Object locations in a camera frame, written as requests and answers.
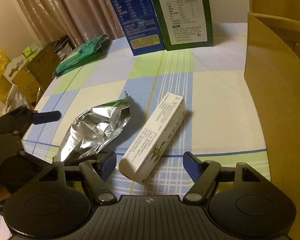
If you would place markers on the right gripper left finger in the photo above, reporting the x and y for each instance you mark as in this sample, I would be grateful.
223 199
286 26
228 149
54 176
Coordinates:
96 172

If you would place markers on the brown cardboard box on floor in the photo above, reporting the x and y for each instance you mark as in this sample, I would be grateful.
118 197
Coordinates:
32 78

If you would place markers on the silver foil pouch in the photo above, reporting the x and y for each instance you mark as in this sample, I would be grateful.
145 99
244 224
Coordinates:
93 130

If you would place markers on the white crumpled plastic bag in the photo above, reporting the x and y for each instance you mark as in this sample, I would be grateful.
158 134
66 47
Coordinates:
14 100

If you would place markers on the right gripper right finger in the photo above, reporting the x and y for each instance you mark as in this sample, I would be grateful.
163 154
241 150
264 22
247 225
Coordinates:
203 174

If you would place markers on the green wet wipes pack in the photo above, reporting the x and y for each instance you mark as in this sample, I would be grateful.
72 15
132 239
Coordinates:
85 53

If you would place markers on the green carton with label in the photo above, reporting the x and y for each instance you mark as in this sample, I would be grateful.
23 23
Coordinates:
184 23

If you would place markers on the tall blue carton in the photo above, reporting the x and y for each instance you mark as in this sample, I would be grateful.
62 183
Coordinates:
140 25

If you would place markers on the beige curtain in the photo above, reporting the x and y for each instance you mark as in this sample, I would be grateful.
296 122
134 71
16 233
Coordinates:
81 20

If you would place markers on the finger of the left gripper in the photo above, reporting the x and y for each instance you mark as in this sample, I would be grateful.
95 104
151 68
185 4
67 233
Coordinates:
45 117

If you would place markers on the long white medicine box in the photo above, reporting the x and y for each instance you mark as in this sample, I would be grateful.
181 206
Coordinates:
147 148

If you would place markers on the tablecloth checked pastel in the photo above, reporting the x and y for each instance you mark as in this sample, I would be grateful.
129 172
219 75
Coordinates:
221 122

